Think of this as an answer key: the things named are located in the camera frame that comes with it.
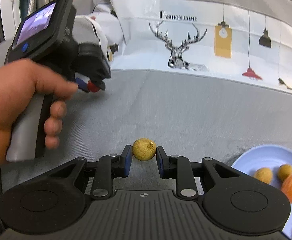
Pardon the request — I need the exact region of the plastic-wrapped red tomato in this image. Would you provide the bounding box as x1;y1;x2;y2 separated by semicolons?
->
88;80;100;93

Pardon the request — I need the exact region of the metal flexible hose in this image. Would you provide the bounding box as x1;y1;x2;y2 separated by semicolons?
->
27;0;38;18

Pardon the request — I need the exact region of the white door frame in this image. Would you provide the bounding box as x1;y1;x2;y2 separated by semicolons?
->
0;0;22;42

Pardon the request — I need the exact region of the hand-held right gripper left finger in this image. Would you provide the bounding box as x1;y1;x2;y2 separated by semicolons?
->
49;144;133;199

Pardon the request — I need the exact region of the white deer print cushion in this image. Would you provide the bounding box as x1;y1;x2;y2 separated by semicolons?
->
75;0;292;98

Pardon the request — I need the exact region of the small tan longan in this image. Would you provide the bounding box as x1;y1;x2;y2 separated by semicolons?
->
254;167;273;183
278;164;292;182
132;138;157;161

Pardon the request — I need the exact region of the light blue plate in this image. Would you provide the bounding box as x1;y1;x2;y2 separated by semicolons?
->
231;145;292;240

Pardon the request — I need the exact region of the person's left hand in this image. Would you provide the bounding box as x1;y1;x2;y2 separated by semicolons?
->
0;58;78;166

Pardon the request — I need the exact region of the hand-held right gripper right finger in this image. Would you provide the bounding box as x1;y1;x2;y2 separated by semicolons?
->
156;146;240;198

